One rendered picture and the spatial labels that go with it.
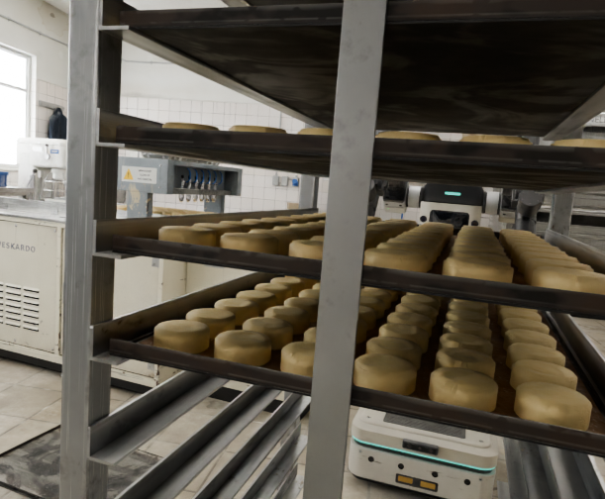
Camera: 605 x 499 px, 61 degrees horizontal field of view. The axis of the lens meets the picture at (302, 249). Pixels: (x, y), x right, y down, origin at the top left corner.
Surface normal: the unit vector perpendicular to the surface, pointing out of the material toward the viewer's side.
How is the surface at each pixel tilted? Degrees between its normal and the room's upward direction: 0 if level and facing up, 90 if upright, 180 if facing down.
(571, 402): 0
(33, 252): 90
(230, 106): 90
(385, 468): 90
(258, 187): 90
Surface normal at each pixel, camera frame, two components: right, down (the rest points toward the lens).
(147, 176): -0.36, 0.08
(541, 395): 0.07, -0.99
